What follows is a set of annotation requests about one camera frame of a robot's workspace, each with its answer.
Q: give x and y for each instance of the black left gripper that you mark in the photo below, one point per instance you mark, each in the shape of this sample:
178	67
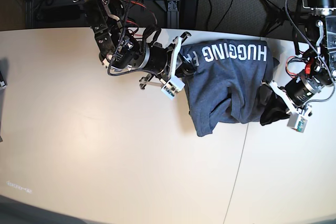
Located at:
299	90

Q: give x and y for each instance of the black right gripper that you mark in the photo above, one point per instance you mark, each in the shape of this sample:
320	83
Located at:
158	61

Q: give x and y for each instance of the blue grey T-shirt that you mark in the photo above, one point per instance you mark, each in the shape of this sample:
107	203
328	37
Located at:
226	86

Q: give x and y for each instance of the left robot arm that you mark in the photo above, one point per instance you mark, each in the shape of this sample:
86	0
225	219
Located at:
314	21

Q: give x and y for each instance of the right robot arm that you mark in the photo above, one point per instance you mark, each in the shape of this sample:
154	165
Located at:
121	52

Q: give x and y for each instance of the aluminium table leg profile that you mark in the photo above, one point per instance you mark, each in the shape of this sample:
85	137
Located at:
172	13

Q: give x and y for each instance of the black power adapter brick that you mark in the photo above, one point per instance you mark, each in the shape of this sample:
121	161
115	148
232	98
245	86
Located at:
188	14

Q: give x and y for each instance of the black tripod stand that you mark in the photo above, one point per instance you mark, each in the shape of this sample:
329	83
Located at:
275	17

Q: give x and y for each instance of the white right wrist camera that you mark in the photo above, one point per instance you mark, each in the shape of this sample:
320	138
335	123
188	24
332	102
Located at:
172	87

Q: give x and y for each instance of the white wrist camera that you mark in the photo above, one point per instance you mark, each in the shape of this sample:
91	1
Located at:
297	121
172	87

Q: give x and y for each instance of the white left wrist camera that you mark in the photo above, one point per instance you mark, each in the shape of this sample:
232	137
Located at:
297	121

